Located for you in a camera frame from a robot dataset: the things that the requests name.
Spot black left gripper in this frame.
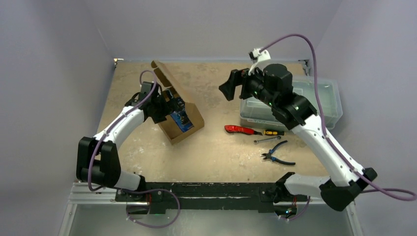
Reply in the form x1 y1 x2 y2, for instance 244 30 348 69
151 88 181 123

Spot blue packaged item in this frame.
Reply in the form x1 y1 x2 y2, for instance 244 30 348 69
170 109 194 133

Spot brown cardboard express box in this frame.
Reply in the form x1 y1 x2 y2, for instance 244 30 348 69
151 60 205 145

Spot red black utility knife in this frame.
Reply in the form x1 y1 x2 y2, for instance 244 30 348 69
224 125 263 136

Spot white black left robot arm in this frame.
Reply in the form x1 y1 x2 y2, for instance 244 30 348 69
76 82 185 201

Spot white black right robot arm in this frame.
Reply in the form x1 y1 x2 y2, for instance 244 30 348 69
219 63 377 211

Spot yellow black screwdriver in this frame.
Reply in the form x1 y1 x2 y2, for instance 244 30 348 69
264 129 285 136

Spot clear plastic storage bin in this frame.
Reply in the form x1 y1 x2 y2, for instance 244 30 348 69
240 75 343 131

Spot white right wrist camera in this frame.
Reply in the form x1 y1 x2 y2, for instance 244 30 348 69
248 48 271 75

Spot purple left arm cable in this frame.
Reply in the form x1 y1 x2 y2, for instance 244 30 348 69
87 70 181 229

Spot blue handled pliers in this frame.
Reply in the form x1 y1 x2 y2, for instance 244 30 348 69
261 140 297 166

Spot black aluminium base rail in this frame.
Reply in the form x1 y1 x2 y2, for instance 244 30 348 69
66 181 356 216

